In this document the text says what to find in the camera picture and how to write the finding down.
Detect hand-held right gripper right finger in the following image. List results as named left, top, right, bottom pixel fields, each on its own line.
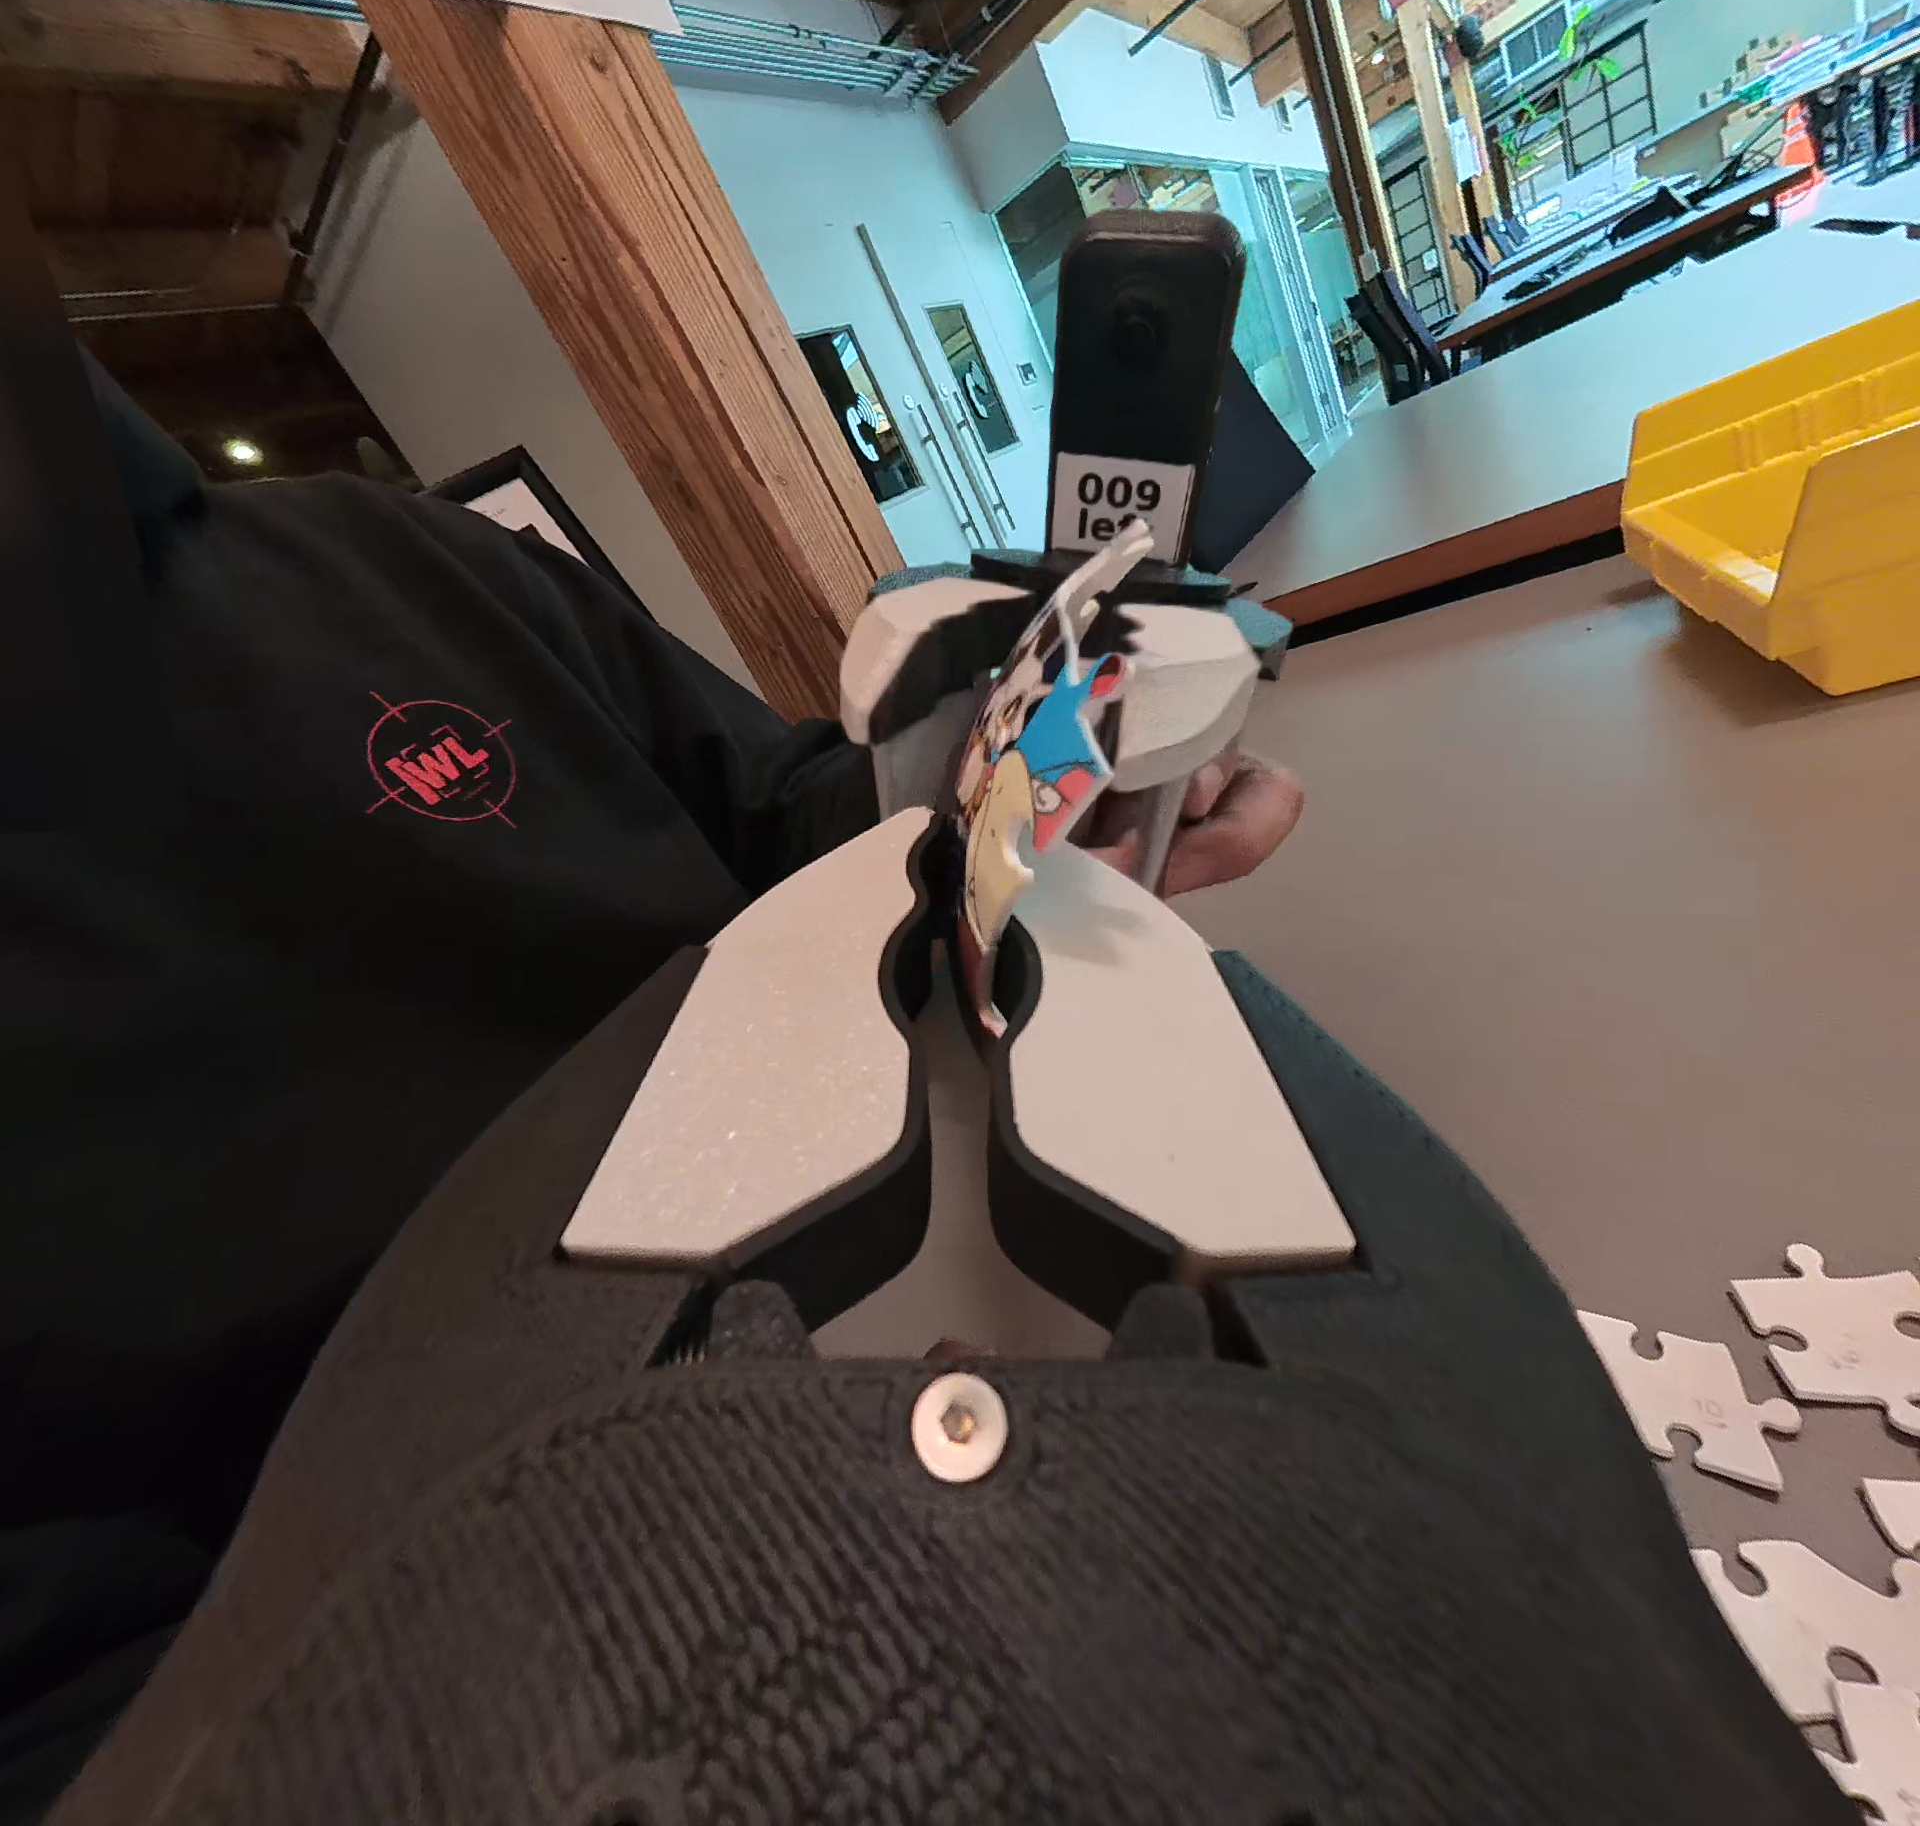
left=988, top=853, right=1363, bottom=1336

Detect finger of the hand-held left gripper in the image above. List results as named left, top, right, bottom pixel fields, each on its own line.
left=1116, top=602, right=1263, bottom=796
left=838, top=570, right=1039, bottom=747

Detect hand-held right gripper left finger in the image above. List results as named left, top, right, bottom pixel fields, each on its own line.
left=557, top=808, right=935, bottom=1320

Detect curved assembled puzzle section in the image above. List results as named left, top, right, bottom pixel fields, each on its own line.
left=957, top=518, right=1160, bottom=1042

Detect pile of white puzzle pieces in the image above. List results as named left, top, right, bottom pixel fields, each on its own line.
left=1576, top=1241, right=1920, bottom=1826

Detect person's left forearm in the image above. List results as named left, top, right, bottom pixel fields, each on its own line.
left=661, top=716, right=888, bottom=898

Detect person's left hand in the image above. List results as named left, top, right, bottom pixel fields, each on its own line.
left=1164, top=754, right=1307, bottom=901

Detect black office chair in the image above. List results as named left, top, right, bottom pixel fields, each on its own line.
left=1191, top=347, right=1321, bottom=568

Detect grey table with wooden edge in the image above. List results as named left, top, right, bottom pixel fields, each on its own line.
left=1214, top=221, right=1920, bottom=628

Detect person's black sweatshirt torso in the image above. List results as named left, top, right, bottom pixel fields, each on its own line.
left=0, top=190, right=888, bottom=1826

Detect metal conduit pipes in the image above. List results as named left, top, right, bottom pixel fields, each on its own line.
left=0, top=0, right=978, bottom=102

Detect black workbench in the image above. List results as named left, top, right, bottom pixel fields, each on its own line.
left=1439, top=161, right=1817, bottom=357

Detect yellow plastic bin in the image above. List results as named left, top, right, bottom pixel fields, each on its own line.
left=1621, top=299, right=1920, bottom=698

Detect black picture frame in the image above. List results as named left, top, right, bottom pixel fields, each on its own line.
left=427, top=445, right=647, bottom=612

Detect wooden post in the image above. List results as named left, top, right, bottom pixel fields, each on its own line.
left=299, top=0, right=909, bottom=725

